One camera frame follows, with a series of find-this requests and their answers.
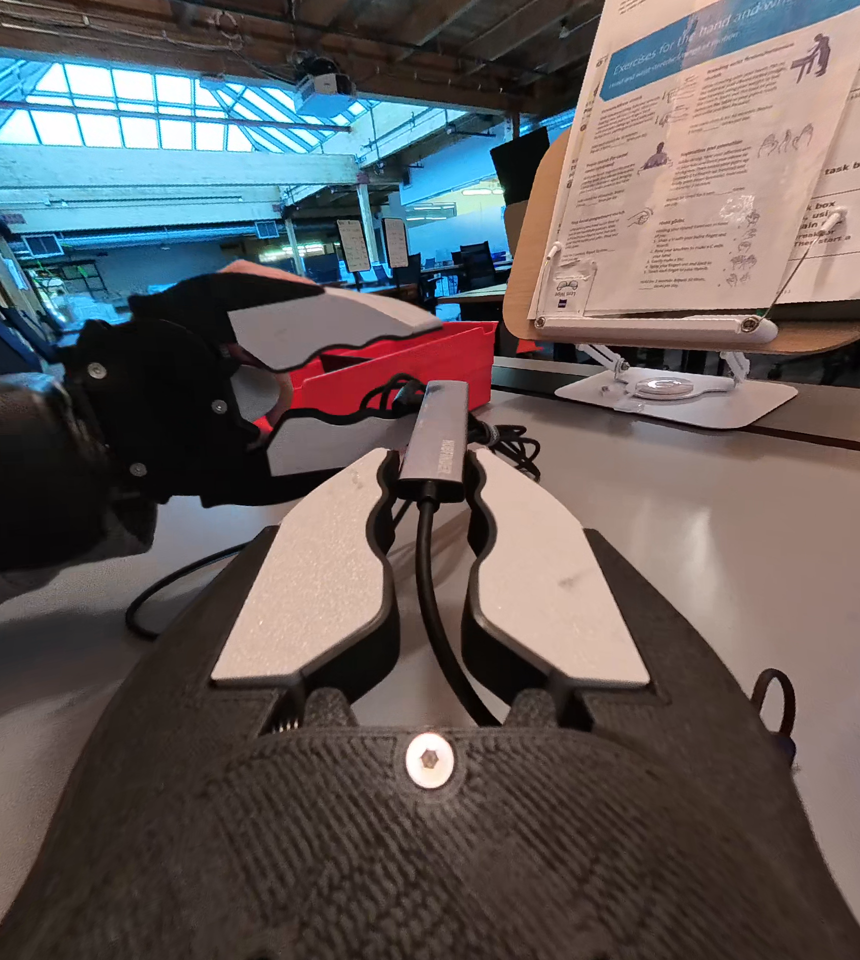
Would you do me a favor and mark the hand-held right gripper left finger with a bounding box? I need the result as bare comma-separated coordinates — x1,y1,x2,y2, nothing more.
208,447,403,706

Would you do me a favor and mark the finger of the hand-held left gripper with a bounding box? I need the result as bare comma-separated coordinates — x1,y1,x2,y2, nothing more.
265,405,431,479
226,287,444,374

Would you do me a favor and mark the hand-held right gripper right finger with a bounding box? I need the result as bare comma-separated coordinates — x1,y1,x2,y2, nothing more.
461,447,654,699

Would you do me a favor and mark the grey USB hub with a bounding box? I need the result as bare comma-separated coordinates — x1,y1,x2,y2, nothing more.
397,380,471,504

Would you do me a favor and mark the black hub cable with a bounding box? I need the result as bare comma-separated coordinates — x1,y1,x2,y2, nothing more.
413,496,504,727

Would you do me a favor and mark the grey desk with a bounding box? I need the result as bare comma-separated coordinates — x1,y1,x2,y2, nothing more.
0,358,860,960

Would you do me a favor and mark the person's left hand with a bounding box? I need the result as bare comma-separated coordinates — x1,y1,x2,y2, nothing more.
218,258,325,290

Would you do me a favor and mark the red plastic bin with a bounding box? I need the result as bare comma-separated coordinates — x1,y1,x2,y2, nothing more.
291,321,500,417

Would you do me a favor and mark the wooden background table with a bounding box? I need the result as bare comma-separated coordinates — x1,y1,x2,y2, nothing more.
437,283,510,307

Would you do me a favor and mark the black office chair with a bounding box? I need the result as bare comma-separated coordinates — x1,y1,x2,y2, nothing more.
460,241,499,294

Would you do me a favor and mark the wooden document stand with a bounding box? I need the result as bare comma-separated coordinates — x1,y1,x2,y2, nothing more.
502,123,860,432

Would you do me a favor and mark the black monitor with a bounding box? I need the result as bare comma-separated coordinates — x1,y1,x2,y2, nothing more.
490,126,551,205

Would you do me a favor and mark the roof skylight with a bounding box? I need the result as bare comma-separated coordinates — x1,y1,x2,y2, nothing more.
0,51,371,155

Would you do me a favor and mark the laminated exercise sheet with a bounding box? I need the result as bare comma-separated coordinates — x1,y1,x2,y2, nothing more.
550,0,860,318

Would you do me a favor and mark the thin black cable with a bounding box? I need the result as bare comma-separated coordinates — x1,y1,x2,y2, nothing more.
124,541,255,640

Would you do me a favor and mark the coiled black cable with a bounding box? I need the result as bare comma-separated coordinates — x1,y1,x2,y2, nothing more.
361,373,544,481

